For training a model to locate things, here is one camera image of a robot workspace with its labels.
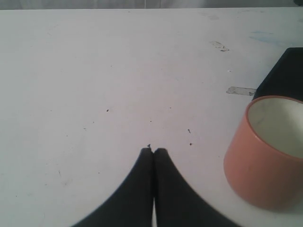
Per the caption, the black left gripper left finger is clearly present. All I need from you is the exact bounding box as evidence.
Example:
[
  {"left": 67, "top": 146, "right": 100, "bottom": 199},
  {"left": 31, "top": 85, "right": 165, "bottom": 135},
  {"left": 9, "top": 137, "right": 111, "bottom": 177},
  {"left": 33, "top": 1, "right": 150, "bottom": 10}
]
[{"left": 75, "top": 148, "right": 153, "bottom": 227}]

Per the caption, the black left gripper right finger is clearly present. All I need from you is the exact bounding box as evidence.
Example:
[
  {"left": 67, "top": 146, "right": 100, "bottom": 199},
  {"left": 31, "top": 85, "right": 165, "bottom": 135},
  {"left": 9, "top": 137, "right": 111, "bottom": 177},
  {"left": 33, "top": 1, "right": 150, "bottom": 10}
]
[{"left": 153, "top": 148, "right": 238, "bottom": 227}]

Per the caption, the brown ceramic mug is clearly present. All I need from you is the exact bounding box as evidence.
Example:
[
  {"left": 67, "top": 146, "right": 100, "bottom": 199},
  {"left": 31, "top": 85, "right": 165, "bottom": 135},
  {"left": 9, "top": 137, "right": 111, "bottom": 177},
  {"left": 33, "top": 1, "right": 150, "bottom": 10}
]
[{"left": 223, "top": 96, "right": 303, "bottom": 210}]

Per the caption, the clear tape piece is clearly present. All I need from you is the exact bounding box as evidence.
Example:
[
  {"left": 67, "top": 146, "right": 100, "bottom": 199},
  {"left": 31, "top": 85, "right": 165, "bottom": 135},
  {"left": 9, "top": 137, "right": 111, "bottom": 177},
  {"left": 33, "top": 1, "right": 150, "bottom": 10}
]
[{"left": 226, "top": 87, "right": 256, "bottom": 96}]

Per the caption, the torn tape piece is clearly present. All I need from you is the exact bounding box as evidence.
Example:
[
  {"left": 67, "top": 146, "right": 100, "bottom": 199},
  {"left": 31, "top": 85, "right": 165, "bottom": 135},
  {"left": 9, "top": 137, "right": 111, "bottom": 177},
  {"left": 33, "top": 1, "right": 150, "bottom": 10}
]
[{"left": 210, "top": 41, "right": 229, "bottom": 52}]

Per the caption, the black metal shelf rack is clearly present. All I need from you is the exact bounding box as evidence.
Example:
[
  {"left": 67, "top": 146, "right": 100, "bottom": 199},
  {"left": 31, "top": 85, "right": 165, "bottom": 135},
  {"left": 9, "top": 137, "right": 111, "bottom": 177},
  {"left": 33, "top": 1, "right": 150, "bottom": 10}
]
[{"left": 253, "top": 47, "right": 303, "bottom": 101}]

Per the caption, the white backdrop curtain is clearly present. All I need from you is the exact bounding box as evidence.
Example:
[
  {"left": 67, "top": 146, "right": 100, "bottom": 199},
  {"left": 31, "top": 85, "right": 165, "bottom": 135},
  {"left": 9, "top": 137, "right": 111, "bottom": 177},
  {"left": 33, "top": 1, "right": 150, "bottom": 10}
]
[{"left": 0, "top": 0, "right": 303, "bottom": 10}]

